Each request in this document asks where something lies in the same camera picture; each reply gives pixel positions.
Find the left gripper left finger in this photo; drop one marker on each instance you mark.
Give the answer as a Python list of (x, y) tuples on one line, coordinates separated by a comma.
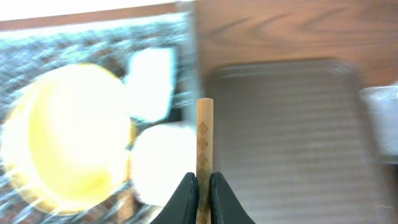
[(183, 205)]

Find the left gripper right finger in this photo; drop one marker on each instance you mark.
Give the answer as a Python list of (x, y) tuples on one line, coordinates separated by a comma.
[(224, 205)]

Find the wooden chopstick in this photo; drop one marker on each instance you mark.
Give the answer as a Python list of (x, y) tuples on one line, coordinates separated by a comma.
[(204, 157)]

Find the light blue bowl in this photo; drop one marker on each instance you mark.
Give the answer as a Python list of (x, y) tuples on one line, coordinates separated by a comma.
[(150, 83)]

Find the yellow round plate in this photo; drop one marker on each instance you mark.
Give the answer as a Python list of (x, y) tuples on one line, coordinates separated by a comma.
[(64, 142)]

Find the clear plastic waste bin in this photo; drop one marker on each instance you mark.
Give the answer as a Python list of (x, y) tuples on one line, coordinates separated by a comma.
[(381, 102)]

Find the brown serving tray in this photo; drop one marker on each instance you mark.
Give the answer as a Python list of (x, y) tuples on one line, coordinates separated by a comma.
[(291, 141)]

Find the grey plastic dish rack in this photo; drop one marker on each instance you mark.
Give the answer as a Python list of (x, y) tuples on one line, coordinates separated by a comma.
[(26, 54)]

